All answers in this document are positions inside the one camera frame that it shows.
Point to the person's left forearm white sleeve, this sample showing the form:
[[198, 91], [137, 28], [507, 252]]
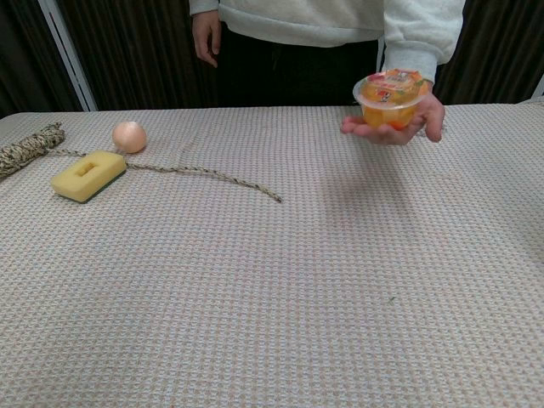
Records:
[[418, 36]]

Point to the dark pleated curtain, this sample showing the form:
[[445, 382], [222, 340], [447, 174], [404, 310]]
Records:
[[140, 55]]

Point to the person torso white sweatshirt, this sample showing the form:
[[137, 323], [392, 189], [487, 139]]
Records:
[[297, 51]]

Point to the white metal post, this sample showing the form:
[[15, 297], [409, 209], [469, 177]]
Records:
[[68, 55]]

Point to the peach-coloured egg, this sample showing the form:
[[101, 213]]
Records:
[[129, 137]]

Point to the yellow sponge with green pad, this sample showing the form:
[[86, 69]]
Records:
[[87, 176]]

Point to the orange fruit jelly cup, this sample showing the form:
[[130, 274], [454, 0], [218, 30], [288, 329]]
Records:
[[389, 102]]

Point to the person's right forearm white sleeve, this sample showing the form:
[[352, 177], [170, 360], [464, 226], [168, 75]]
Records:
[[204, 6]]

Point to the person's left hand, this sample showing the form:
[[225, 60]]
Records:
[[434, 119]]

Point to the checked woven tablecloth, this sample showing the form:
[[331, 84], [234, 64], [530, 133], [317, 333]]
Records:
[[255, 276]]

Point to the person's right hand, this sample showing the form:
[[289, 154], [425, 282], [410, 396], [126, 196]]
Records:
[[206, 36]]

